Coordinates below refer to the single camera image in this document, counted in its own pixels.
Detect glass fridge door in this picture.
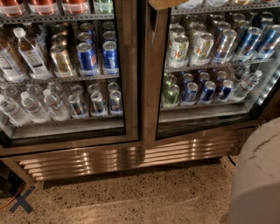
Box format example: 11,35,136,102
143,0,280,148
0,0,137,157

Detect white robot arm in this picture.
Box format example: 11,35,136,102
151,0,280,224

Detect white 7up can left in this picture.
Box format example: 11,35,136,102
169,34,189,68

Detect white 7up can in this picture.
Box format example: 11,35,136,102
169,34,189,68
191,32,214,66

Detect white 7up can right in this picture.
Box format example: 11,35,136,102
191,32,214,66

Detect blue Pepsi can right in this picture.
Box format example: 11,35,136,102
102,41,119,74

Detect blue pepsi can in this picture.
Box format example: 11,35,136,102
77,42,98,76
102,41,119,74

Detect silver blue energy can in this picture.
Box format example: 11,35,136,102
254,24,280,60
234,27,262,61
213,29,237,64

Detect blue Pepsi can left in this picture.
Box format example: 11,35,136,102
77,42,98,76

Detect green soda can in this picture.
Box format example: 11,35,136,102
163,84,179,108

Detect silver diet cola can right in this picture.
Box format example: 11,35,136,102
109,90,123,115

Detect silver diet cola can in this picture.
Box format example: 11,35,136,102
68,94,88,119
109,90,123,115
90,91,107,116

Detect gold soda can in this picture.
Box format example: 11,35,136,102
50,45,76,78

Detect water bottle right compartment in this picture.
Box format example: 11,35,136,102
231,70,263,102

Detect silver diet cola can middle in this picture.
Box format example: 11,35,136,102
90,91,107,116

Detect silver diet cola can left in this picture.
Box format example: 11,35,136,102
68,94,88,119

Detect iced tea bottle white cap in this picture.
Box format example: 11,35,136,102
13,27,52,81

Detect water bottle right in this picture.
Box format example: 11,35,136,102
43,89,69,121

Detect water bottle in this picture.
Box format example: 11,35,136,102
0,94,31,126
43,89,69,121
21,92,51,123

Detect iced tea bottle far left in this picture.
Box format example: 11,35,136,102
0,38,28,82

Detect water bottle middle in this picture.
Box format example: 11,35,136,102
21,92,51,123

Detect water bottle far left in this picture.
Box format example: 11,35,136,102
0,94,31,126

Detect orange cable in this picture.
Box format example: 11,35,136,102
0,181,26,210

